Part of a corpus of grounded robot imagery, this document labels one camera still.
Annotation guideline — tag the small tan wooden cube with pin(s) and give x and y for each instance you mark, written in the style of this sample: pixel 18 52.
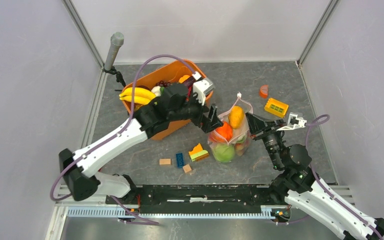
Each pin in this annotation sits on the small tan wooden cube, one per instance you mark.
pixel 187 168

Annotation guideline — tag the blue toy brick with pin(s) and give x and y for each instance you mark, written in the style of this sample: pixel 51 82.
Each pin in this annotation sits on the blue toy brick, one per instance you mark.
pixel 179 157

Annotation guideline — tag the yellow toy waffle block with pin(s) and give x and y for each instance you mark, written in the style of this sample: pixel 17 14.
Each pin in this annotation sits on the yellow toy waffle block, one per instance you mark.
pixel 276 107

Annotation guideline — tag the dark purple toy grapes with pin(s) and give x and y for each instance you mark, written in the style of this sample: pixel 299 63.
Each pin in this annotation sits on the dark purple toy grapes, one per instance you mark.
pixel 164 84

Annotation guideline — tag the red lychee bunch toy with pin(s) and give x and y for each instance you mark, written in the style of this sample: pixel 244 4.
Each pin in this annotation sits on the red lychee bunch toy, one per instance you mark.
pixel 242 145

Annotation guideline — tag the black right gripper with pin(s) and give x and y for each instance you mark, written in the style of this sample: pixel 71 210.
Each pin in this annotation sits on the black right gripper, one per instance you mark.
pixel 258 126

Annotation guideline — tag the clear zip top bag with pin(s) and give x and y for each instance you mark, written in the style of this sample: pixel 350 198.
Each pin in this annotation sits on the clear zip top bag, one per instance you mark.
pixel 233 138

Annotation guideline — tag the yellow toy banana bunch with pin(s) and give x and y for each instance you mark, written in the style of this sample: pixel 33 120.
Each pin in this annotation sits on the yellow toy banana bunch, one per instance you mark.
pixel 137 95

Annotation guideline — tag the white toy garlic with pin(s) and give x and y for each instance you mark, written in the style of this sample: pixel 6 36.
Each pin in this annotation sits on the white toy garlic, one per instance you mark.
pixel 157 90

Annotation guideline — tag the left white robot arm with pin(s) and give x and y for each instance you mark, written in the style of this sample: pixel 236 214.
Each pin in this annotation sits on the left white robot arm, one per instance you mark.
pixel 80 169

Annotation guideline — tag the green toy cabbage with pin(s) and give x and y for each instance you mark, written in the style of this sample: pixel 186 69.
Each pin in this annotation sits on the green toy cabbage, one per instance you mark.
pixel 224 153

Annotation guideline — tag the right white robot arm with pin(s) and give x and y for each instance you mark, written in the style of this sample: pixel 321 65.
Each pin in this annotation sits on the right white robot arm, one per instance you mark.
pixel 300 186

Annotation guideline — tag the tan wooden block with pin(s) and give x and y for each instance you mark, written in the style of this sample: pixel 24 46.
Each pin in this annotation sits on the tan wooden block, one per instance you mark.
pixel 165 161

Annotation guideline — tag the orange green layered toy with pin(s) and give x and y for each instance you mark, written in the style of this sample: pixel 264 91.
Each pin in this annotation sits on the orange green layered toy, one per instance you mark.
pixel 198 153

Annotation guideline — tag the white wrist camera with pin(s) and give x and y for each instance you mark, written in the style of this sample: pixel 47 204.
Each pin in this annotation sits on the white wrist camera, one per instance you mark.
pixel 203 88
pixel 294 121

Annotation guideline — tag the orange toy pumpkin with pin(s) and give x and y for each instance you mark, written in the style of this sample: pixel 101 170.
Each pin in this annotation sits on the orange toy pumpkin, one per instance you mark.
pixel 224 133

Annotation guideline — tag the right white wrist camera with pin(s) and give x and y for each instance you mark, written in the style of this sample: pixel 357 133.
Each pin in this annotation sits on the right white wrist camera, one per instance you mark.
pixel 294 121

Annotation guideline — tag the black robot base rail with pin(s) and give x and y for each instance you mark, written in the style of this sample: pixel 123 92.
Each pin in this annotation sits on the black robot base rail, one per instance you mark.
pixel 202 199

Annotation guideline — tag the grey microphone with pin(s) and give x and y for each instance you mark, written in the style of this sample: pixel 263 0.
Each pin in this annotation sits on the grey microphone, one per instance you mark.
pixel 116 41

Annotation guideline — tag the orange semicircle toy block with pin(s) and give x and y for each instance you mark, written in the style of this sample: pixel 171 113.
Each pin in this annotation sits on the orange semicircle toy block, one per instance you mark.
pixel 264 91

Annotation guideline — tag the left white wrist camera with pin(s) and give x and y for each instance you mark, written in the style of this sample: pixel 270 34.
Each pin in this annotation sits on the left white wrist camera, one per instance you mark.
pixel 203 88

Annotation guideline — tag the orange plastic tub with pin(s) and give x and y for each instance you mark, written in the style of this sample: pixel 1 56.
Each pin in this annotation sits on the orange plastic tub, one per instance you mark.
pixel 171 72

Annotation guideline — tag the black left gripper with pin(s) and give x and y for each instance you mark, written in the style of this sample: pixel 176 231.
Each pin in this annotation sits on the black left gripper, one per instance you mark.
pixel 210 123

